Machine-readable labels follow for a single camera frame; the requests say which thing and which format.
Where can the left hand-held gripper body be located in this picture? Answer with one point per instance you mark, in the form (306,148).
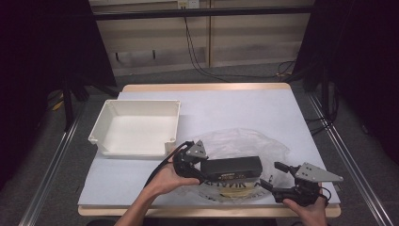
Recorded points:
(185,161)

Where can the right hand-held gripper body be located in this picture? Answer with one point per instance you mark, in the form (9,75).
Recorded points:
(307,188)

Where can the black rectangular box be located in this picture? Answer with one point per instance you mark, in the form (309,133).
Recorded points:
(232,168)

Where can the clear smiley plastic bag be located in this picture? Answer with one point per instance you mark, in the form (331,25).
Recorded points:
(244,141)

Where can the white plastic tray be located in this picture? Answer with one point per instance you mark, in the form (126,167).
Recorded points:
(141,132)

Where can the person's right hand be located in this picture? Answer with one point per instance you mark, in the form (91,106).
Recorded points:
(309,215)

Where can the person's left hand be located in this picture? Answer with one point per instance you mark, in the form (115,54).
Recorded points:
(166,182)

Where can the white table sheet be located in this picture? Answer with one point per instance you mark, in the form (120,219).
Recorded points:
(251,106)

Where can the black stand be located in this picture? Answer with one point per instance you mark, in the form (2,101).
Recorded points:
(67,103)

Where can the black curtain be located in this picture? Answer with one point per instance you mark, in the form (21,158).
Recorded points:
(363,62)
(37,62)

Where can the yellow floor object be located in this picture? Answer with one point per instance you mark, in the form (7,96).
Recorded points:
(58,105)

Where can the black horizontal bar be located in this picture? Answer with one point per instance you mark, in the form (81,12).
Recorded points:
(204,12)

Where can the metal floor rail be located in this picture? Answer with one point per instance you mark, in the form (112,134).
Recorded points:
(351,157)
(50,172)

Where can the white wall socket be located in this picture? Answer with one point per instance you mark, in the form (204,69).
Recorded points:
(188,3)

